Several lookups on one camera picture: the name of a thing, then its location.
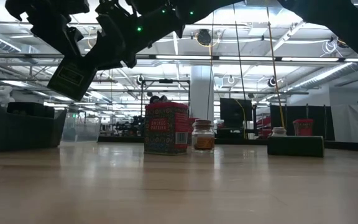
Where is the white rounded object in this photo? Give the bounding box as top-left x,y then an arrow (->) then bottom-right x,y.
0,85 -> 16,109

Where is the black partition panel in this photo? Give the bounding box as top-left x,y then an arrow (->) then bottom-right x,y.
269,104 -> 336,141

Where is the white partition panel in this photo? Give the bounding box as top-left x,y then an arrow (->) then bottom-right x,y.
330,103 -> 358,143

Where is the black gantry frame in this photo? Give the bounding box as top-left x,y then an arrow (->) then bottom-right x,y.
139,78 -> 191,125

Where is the clear plastic bin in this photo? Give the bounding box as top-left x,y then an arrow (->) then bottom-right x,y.
60,109 -> 103,146

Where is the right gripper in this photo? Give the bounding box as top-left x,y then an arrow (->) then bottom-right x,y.
85,6 -> 185,71

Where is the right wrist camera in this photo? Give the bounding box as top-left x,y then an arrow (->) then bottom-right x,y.
95,0 -> 133,19

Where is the person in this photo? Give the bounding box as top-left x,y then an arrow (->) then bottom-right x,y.
149,95 -> 170,105

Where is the white building column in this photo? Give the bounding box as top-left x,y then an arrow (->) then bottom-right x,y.
190,64 -> 214,121

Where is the black background screen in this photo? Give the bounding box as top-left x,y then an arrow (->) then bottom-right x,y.
219,97 -> 254,130

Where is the long black cable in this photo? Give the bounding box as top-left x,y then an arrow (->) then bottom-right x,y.
231,0 -> 248,138

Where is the black aluminium table frame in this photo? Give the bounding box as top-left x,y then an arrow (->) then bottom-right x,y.
97,135 -> 358,153

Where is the yellow cable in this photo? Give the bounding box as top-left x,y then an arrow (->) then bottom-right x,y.
265,0 -> 285,122

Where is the dark grey plastic bin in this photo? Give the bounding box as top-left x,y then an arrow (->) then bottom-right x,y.
0,93 -> 68,153

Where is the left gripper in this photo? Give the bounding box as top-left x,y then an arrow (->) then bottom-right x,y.
4,0 -> 90,59

